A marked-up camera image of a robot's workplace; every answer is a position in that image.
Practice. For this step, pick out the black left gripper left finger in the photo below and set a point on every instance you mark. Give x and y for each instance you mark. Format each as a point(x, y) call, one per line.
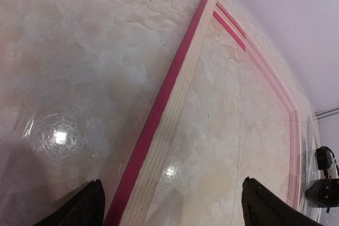
point(86, 208)

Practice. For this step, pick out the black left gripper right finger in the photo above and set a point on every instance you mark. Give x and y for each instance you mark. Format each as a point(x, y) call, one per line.
point(261, 207)

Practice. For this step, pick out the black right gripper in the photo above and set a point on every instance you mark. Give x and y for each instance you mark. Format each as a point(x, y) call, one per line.
point(323, 193)

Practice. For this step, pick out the pink wooden picture frame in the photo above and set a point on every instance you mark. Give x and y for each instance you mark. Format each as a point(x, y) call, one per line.
point(138, 183)

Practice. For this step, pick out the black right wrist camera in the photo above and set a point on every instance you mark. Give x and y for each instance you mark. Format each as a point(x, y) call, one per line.
point(326, 162)

